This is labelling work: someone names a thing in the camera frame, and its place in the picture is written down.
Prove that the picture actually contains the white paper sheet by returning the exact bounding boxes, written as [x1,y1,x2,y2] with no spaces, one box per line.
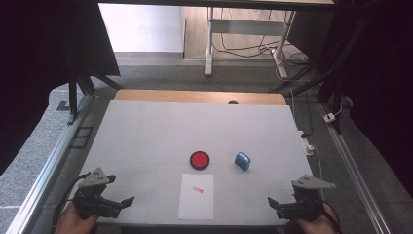
[177,173,215,221]

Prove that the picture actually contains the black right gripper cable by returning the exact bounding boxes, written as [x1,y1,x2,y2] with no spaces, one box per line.
[320,189,342,234]

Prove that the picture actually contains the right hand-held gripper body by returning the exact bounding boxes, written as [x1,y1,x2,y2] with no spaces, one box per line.
[277,174,337,222]

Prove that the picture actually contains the black metal stand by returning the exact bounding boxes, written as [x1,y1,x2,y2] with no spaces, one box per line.
[66,59,125,127]

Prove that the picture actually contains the aluminium rail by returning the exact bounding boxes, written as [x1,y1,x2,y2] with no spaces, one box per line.
[317,102,394,234]
[5,94,95,234]

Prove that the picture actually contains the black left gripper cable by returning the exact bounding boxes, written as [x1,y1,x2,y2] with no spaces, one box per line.
[50,173,91,234]

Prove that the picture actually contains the person's left hand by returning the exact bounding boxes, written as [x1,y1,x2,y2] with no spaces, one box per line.
[53,202,99,234]

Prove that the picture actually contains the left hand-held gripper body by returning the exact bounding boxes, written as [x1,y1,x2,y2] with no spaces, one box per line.
[71,167,124,220]

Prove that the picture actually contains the white metal desk frame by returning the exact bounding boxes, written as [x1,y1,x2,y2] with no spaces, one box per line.
[204,7,297,80]

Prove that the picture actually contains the blue stamp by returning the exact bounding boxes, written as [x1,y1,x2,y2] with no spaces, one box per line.
[234,151,252,173]

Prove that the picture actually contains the round red ink pad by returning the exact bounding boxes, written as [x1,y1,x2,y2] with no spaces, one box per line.
[189,150,210,172]

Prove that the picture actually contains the black floor cables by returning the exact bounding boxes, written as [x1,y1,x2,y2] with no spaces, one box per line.
[212,8,311,67]

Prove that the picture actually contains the black curtain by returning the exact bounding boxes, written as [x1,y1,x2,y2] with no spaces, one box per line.
[0,0,122,178]
[286,0,413,204]

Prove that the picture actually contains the person's right hand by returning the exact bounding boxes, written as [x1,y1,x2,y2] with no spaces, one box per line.
[292,204,341,234]

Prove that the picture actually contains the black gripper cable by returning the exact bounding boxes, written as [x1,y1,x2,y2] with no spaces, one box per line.
[320,189,342,234]
[50,173,91,234]

